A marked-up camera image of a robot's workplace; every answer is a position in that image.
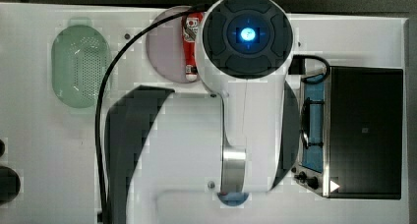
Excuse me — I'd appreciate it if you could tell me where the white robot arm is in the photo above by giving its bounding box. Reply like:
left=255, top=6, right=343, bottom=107
left=104, top=0, right=294, bottom=224

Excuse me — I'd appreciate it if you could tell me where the grey round plate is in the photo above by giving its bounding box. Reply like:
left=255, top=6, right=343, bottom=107
left=146, top=15, right=192, bottom=84

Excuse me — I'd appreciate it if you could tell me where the red ketchup bottle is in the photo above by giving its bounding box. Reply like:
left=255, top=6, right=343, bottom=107
left=181, top=13, right=203, bottom=82

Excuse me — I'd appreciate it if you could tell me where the blue bowl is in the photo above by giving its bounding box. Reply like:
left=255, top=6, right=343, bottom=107
left=217, top=193, right=249, bottom=207

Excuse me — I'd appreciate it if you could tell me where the green perforated colander basket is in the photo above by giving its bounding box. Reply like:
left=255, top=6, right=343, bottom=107
left=51, top=25, right=111, bottom=108

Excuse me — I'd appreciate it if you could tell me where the black toaster oven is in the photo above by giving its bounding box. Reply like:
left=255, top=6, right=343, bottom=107
left=292, top=67, right=403, bottom=199

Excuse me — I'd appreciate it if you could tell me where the black round object left edge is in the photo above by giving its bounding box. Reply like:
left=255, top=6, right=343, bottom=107
left=0, top=166, right=21, bottom=204

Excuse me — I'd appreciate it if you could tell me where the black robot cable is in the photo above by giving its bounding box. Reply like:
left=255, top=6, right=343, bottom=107
left=94, top=3, right=210, bottom=224

